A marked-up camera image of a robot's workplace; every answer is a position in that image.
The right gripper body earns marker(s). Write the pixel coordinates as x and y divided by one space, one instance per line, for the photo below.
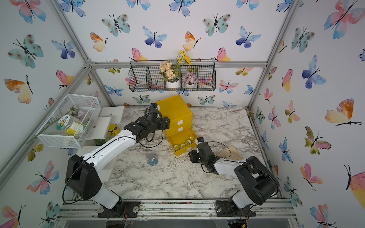
203 161

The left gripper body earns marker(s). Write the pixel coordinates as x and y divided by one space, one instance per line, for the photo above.
154 127

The yellow drawer cabinet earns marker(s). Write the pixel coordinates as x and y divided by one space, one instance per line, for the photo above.
181 125

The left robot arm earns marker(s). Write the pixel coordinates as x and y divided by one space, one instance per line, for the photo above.
83 171

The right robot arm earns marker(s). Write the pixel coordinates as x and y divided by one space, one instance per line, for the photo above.
258 183

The beige work glove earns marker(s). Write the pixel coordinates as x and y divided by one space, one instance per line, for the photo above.
230 153

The yellow toy on shelf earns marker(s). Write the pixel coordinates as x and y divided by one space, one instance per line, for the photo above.
113 130

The white stepped shelf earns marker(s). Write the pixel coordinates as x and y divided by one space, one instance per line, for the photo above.
108 116

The peach flowers white pot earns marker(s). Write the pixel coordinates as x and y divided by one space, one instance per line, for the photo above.
172 80

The pink flowers white pot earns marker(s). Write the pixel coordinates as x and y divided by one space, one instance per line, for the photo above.
190 79

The yellow artificial flower stem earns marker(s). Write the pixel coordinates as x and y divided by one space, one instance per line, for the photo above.
181 59

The green lid plastic jar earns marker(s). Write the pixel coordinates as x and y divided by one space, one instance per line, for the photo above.
70 125

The clear mesh storage box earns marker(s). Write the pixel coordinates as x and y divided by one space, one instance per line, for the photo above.
85 108

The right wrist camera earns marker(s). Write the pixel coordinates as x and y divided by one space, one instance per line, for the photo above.
199 140

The black wire wall basket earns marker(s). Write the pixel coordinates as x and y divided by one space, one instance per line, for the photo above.
197 75

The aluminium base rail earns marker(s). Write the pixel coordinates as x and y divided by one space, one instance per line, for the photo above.
182 213

